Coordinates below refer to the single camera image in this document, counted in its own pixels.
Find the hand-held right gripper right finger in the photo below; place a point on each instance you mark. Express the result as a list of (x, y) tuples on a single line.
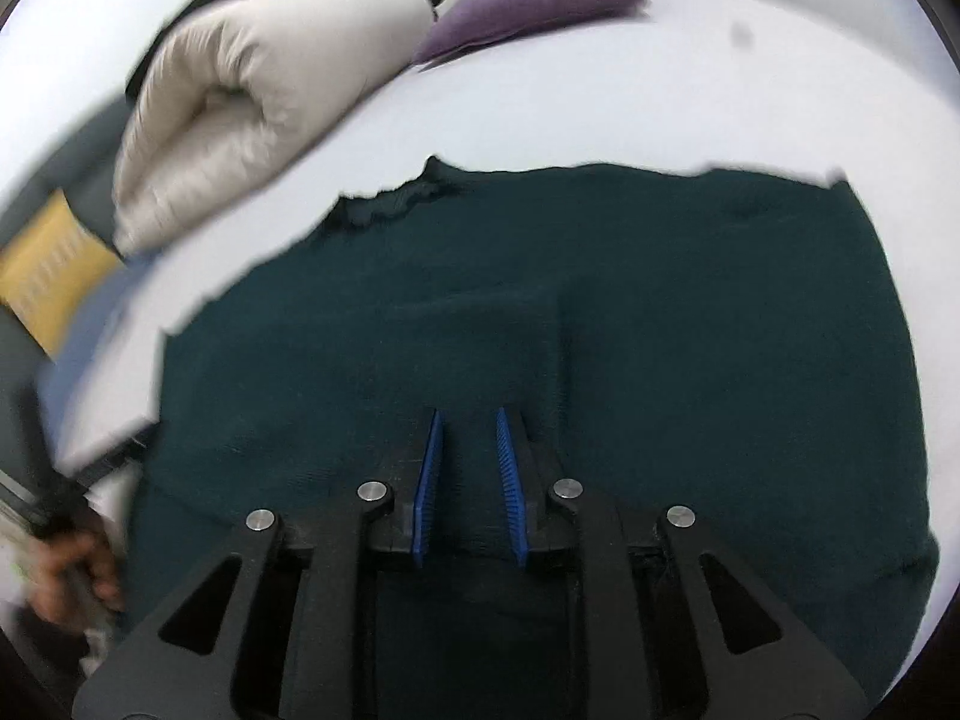
[(514, 487)]

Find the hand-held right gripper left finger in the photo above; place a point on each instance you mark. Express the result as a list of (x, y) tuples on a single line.
[(427, 484)]

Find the dark green knitted sweater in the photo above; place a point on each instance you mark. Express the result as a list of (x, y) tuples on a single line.
[(675, 315)]

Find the person's left hand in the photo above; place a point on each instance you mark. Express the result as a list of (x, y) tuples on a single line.
[(75, 570)]

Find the yellow pillow with patterned band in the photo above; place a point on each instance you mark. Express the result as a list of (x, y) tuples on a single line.
[(52, 270)]

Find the grey padded headboard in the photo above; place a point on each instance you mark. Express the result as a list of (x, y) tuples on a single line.
[(82, 165)]

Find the bed with white sheet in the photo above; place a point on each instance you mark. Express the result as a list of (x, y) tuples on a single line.
[(675, 90)]

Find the rolled beige duvet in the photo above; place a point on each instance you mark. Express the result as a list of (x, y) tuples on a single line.
[(247, 90)]

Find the purple pillow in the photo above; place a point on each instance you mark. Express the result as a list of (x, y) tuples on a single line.
[(525, 7)]

